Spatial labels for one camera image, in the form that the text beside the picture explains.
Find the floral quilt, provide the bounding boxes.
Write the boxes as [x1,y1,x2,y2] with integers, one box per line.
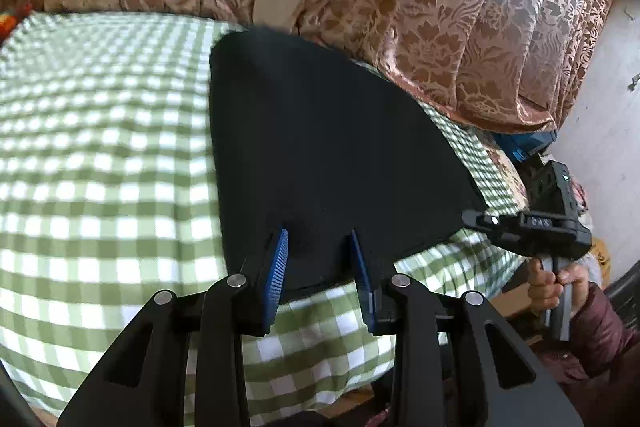
[485,145,528,210]

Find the person's right hand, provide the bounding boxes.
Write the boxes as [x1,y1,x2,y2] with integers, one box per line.
[527,258,589,317]

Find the green checkered bed sheet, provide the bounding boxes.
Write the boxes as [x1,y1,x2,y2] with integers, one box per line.
[1,13,524,426]

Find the maroon jacket sleeve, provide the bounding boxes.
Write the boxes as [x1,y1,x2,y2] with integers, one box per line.
[533,284,640,426]

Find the black pants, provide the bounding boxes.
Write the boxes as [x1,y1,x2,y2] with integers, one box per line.
[209,27,487,302]

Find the blue object behind bed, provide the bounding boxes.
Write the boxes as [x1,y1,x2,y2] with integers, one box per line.
[492,131,558,162]

